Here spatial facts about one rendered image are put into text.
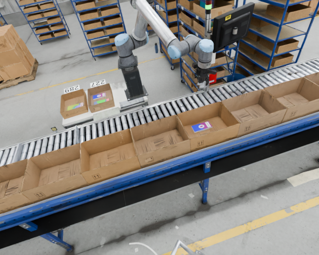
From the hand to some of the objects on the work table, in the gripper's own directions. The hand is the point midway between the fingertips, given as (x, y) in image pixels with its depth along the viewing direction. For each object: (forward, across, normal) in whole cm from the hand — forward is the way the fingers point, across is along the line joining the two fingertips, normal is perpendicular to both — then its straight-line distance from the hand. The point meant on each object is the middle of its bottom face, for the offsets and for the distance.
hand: (204, 86), depth 151 cm
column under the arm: (+57, -85, -41) cm, 110 cm away
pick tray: (+59, -98, -115) cm, 162 cm away
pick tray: (+58, -92, -83) cm, 136 cm away
